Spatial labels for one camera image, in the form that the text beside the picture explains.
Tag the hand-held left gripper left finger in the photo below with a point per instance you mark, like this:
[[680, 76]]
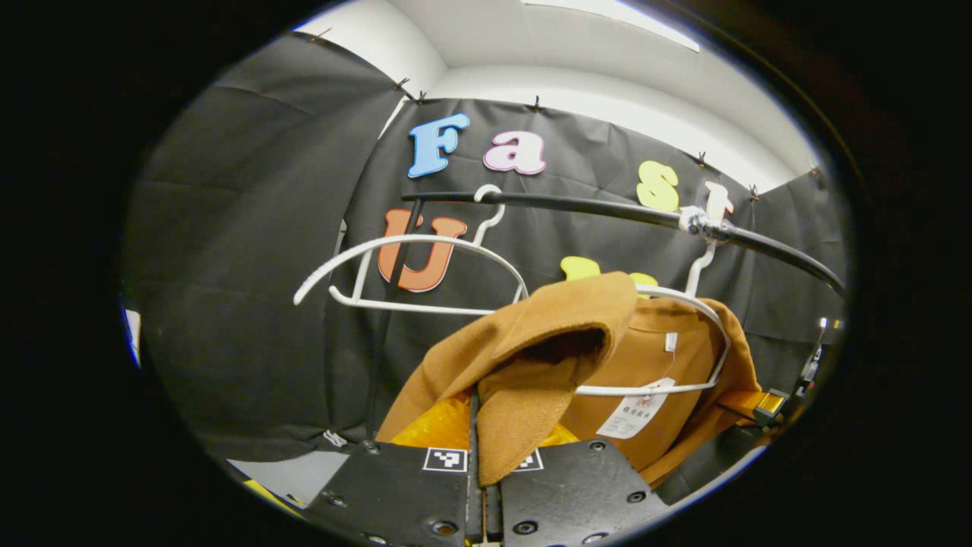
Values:
[[395, 494]]

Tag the black metal clothes rack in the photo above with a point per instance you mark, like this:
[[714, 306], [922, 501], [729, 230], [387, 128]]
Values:
[[592, 207]]

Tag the brown shirt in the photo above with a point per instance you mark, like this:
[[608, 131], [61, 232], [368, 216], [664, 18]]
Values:
[[531, 334]]

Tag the white plastic clothes hanger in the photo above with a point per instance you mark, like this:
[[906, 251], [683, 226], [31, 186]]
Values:
[[699, 270], [414, 238]]

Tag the black backdrop cloth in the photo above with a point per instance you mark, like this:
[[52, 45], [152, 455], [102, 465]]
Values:
[[250, 228]]

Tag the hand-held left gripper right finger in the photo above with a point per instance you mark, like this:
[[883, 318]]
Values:
[[577, 494]]

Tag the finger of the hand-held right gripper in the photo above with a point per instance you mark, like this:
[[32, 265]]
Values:
[[740, 403]]

